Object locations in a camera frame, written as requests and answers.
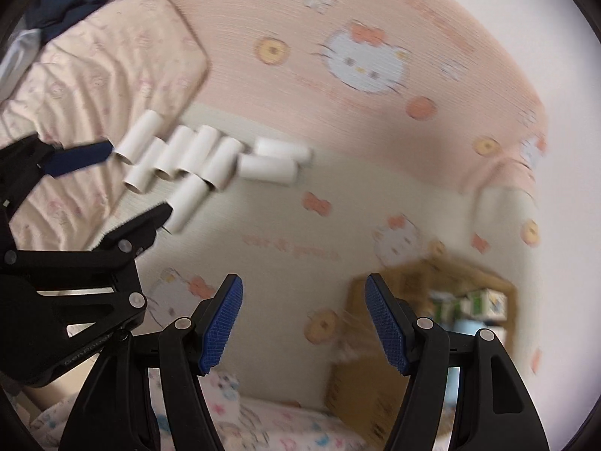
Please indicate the brown cardboard box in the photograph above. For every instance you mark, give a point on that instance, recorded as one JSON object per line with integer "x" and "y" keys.
{"x": 357, "y": 385}

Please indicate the pink cartoon cat mat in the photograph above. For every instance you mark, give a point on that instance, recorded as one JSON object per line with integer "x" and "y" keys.
{"x": 328, "y": 197}

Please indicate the green white carton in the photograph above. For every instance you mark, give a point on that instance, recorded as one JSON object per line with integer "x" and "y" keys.
{"x": 446, "y": 309}
{"x": 488, "y": 301}

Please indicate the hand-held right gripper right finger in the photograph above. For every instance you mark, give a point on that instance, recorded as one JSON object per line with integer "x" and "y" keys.
{"x": 387, "y": 326}

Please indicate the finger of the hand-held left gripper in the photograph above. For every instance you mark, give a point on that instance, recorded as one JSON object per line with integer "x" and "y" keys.
{"x": 141, "y": 228}
{"x": 80, "y": 159}

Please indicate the pink printed pillow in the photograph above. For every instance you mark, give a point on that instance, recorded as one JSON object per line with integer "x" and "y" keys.
{"x": 103, "y": 70}

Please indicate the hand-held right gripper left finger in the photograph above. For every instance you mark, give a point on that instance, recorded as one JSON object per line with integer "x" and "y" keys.
{"x": 220, "y": 326}

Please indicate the pile of white tubes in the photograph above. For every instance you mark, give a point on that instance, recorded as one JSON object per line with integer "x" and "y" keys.
{"x": 197, "y": 155}

